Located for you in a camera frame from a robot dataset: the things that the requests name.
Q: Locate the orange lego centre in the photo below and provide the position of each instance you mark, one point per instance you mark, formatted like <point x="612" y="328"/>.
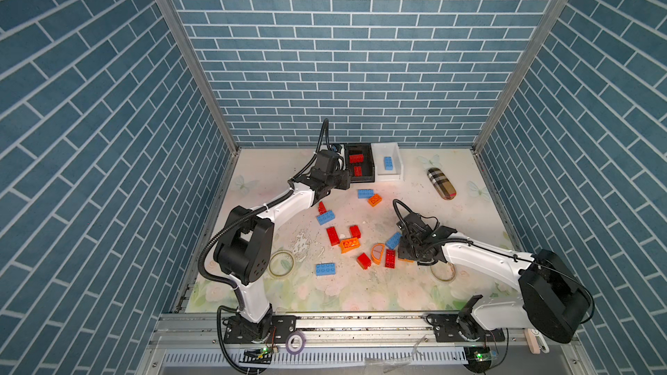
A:
<point x="349" y="244"/>

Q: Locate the purple tape roll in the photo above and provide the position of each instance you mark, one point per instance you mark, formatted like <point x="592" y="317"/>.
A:
<point x="295" y="343"/>

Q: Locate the metal front rail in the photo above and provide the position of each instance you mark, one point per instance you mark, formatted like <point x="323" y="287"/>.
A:
<point x="350" y="343"/>

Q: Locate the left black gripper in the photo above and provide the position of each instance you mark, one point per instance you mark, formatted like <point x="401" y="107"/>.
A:
<point x="344" y="179"/>

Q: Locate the right white bin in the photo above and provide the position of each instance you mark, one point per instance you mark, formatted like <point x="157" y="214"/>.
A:
<point x="380" y="150"/>

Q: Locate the blue lego bottom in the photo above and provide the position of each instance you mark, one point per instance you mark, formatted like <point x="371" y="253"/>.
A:
<point x="325" y="269"/>

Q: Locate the orange lego near bins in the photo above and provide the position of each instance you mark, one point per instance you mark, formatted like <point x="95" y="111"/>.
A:
<point x="375" y="200"/>

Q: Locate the plaid glasses case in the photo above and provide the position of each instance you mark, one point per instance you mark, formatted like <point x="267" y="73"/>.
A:
<point x="442" y="184"/>

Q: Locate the red lego beside arch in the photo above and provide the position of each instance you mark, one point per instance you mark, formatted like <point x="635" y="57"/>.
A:
<point x="390" y="258"/>

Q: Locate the orange arch lego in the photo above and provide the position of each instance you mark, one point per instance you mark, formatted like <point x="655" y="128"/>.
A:
<point x="377" y="252"/>

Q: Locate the small red lego piece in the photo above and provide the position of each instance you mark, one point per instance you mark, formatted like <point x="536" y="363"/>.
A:
<point x="321" y="208"/>

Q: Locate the black middle bin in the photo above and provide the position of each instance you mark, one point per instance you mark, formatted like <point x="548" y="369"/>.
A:
<point x="368" y="168"/>

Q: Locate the red tall lego centre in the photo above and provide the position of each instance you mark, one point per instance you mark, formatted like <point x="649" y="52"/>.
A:
<point x="333" y="236"/>

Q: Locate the white pink device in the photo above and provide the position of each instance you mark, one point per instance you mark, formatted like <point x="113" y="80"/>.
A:
<point x="536" y="342"/>

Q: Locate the blue lego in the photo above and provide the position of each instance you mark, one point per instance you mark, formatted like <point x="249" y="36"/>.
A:
<point x="326" y="217"/>
<point x="365" y="193"/>
<point x="388" y="163"/>
<point x="325" y="269"/>
<point x="394" y="241"/>

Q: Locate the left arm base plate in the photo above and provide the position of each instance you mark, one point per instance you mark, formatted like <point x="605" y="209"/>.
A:
<point x="274" y="329"/>

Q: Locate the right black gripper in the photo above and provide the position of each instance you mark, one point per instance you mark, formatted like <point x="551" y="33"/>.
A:
<point x="401" y="253"/>

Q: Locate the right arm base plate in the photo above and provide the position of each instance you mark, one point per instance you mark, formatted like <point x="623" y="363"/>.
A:
<point x="448" y="328"/>

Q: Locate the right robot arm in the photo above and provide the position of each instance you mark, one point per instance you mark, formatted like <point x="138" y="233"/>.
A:
<point x="549" y="298"/>

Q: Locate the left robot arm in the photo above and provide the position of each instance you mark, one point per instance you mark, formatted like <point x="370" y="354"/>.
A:
<point x="239" y="255"/>

